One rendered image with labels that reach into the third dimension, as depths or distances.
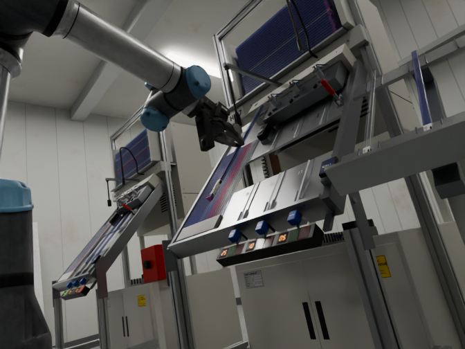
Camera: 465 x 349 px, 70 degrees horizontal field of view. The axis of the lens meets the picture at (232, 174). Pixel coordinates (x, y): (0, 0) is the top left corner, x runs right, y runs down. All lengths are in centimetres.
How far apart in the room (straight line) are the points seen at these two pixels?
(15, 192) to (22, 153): 500
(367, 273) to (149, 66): 64
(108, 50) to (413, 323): 101
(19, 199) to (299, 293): 98
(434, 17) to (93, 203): 504
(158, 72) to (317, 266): 80
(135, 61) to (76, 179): 481
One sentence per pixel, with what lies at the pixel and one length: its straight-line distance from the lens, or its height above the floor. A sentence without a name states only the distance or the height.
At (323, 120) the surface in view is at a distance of 114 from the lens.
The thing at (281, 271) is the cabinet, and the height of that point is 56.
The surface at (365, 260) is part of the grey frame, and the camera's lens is 77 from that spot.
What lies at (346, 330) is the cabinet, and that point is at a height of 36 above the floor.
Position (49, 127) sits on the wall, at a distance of 575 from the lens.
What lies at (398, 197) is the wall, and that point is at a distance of 428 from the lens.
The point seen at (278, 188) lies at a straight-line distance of 98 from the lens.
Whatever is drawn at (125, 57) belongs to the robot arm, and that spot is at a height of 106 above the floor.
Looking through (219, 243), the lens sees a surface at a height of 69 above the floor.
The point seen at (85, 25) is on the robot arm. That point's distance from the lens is 74.
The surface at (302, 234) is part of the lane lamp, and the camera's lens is 79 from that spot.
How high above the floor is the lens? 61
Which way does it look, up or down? 16 degrees up
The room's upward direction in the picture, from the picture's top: 11 degrees counter-clockwise
